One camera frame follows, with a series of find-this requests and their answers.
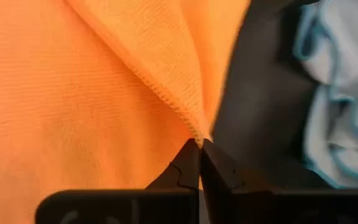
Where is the orange microfiber towel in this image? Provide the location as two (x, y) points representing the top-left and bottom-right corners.
(0, 0), (252, 224)

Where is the light blue teal-edged towel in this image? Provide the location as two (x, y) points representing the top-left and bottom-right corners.
(292, 0), (358, 190)

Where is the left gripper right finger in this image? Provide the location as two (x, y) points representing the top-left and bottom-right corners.
(200, 138), (358, 224)

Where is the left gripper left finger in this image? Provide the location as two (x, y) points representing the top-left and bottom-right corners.
(35, 138), (202, 224)

